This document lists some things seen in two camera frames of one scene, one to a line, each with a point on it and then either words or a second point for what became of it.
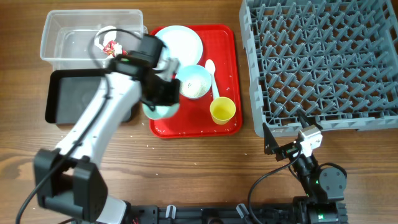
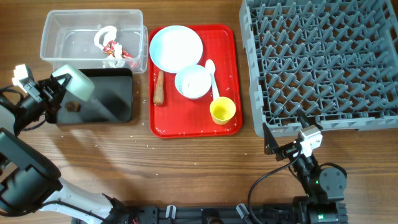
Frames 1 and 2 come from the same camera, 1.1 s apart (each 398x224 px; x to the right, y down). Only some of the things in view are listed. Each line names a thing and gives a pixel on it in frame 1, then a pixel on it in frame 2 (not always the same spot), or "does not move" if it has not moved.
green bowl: (160, 112) to (79, 86)
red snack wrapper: (109, 48) does not move
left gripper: (174, 99) to (45, 86)
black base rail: (163, 214) does not move
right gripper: (272, 147) does not move
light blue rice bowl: (195, 81) does not move
